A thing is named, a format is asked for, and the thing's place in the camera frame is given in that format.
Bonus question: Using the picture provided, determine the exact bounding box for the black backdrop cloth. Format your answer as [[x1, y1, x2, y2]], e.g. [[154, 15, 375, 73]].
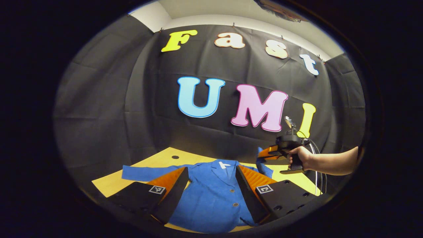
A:
[[53, 15, 367, 212]]

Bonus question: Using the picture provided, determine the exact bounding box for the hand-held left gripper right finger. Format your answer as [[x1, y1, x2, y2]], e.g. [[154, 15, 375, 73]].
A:
[[236, 165, 326, 225]]

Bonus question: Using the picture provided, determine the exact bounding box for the row of small cloth clips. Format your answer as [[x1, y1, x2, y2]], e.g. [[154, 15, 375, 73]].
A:
[[159, 22, 323, 60]]

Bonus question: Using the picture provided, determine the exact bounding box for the blue corduroy jacket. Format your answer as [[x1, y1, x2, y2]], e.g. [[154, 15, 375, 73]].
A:
[[122, 147, 275, 234]]

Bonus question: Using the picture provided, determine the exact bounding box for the person's head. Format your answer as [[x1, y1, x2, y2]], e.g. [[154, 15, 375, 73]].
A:
[[254, 0, 308, 23]]

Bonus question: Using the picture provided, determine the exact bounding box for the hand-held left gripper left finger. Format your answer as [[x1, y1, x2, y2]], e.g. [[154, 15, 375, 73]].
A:
[[107, 166, 189, 226]]

